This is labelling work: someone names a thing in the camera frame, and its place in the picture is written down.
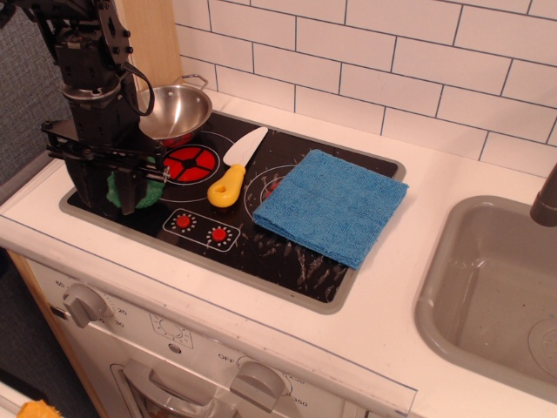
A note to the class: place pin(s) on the grey faucet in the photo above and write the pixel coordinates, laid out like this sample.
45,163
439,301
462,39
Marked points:
543,210

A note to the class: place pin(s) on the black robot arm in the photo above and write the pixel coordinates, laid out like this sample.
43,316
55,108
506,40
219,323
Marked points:
86,41

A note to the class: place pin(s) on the green toy broccoli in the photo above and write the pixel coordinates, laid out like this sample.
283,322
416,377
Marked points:
150,193

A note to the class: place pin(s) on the grey oven knob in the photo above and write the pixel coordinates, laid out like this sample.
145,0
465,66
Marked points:
84,305
259,385

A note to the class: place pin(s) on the grey oven door handle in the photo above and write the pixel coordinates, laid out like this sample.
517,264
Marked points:
170,394

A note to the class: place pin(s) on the right red stove knob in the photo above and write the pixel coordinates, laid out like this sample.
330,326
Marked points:
219,235

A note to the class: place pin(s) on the red stove knob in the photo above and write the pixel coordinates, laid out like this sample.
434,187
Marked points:
219,235
183,221

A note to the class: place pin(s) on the yellow handled toy knife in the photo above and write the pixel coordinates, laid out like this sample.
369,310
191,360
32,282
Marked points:
225,191

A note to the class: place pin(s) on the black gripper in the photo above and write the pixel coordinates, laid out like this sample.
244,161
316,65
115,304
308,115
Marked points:
104,134

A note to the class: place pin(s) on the right grey oven knob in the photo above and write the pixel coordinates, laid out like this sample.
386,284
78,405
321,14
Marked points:
259,385

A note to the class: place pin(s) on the small steel pan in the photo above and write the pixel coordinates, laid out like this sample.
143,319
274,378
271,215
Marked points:
179,111

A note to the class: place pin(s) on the blue folded cloth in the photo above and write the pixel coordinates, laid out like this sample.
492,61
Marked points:
331,206

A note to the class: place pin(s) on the left red stove knob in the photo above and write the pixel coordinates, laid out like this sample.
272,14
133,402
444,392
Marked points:
183,221

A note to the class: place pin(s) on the black toy stovetop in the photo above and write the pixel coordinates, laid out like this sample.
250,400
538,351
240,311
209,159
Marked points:
250,254

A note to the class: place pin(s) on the orange plush object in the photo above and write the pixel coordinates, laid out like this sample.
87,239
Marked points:
38,409

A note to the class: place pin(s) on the left grey oven knob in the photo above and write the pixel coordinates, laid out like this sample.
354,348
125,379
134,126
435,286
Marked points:
84,305

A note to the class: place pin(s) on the grey sink basin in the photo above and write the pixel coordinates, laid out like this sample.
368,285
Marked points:
488,303

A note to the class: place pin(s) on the light wooden side panel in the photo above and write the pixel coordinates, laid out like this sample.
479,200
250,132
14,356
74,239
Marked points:
153,38

